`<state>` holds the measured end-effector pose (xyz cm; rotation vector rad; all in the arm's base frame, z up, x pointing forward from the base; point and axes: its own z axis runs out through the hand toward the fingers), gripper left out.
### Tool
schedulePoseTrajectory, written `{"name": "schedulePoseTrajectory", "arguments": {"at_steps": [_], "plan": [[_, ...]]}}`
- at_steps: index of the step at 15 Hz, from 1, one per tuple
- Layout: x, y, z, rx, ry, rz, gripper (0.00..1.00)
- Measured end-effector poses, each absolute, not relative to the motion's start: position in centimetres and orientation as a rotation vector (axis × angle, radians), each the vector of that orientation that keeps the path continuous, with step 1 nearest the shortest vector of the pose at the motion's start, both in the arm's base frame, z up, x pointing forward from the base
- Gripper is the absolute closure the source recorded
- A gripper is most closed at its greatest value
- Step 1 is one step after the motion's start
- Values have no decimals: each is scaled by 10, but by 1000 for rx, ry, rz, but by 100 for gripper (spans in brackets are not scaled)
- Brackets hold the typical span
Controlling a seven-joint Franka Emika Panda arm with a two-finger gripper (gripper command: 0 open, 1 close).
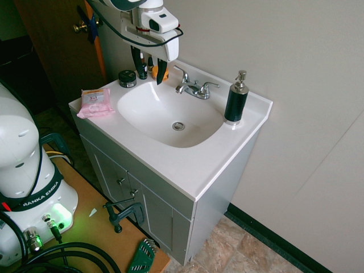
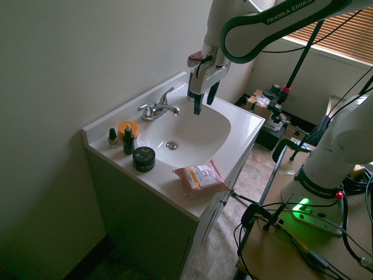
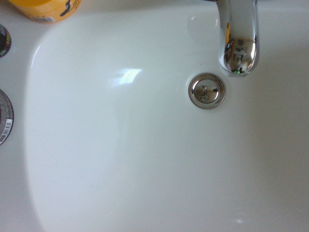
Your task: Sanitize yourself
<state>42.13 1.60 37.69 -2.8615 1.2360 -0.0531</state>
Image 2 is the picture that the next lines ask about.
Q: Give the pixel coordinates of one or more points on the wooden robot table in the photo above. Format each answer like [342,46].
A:
[303,245]

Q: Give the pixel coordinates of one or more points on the brown cardboard box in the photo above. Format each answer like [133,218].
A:
[256,105]

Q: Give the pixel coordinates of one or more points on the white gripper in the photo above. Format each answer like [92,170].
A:
[204,76]

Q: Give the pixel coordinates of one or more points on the chrome sink drain stopper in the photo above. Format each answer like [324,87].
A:
[171,145]

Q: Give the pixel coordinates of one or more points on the red emergency stop button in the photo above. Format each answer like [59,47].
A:
[339,195]

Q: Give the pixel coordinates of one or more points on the orange round tin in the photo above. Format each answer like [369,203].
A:
[131,129]

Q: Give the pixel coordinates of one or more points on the wrist camera with red mount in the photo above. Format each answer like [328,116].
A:
[194,59]

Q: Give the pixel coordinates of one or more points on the dark green dropper bottle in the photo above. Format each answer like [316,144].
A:
[128,140]

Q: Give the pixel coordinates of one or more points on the white Franka Panda arm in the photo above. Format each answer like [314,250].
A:
[329,157]

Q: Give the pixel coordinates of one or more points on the black case with equipment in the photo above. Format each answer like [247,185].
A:
[272,128]

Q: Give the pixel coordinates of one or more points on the black round cream jar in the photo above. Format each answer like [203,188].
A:
[143,158]

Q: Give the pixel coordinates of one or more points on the black camera stand pole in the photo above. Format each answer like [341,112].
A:
[294,73]

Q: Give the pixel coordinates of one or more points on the chrome sink faucet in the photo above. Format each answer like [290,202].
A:
[158,108]

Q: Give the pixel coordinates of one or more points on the white vanity cabinet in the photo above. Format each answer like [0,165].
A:
[154,233]

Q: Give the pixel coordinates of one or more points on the small nail polish bottle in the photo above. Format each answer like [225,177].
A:
[112,139]

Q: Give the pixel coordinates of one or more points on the pink wet wipes pack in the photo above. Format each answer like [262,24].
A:
[201,178]

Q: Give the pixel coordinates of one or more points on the wooden window blinds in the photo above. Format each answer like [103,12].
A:
[341,35]

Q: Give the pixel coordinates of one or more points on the black C-clamp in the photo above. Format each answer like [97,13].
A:
[294,150]
[262,214]

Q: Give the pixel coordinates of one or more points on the white sink countertop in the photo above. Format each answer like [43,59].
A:
[163,137]

